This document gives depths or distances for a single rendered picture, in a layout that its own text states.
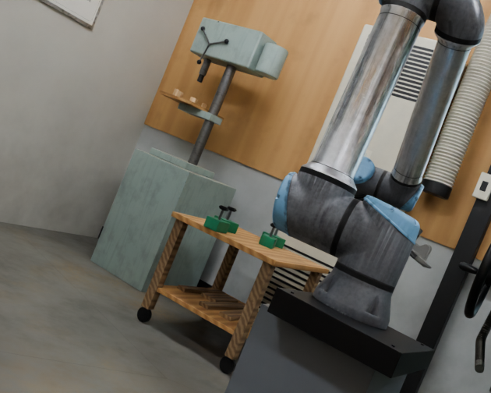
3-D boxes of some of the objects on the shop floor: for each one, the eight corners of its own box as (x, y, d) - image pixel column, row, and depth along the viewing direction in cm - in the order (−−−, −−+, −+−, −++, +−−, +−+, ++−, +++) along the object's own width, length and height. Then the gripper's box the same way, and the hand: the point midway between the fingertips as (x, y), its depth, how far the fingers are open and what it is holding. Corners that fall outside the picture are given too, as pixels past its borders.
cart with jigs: (202, 316, 347) (246, 207, 345) (289, 366, 320) (338, 249, 318) (128, 317, 290) (181, 187, 288) (227, 378, 263) (286, 235, 260)
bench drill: (137, 263, 412) (230, 37, 407) (206, 305, 378) (309, 58, 373) (83, 256, 372) (185, 5, 367) (156, 301, 338) (269, 25, 333)
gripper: (390, 203, 193) (443, 251, 184) (397, 207, 201) (448, 253, 192) (371, 224, 195) (422, 272, 186) (378, 227, 203) (428, 274, 194)
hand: (425, 267), depth 190 cm, fingers closed
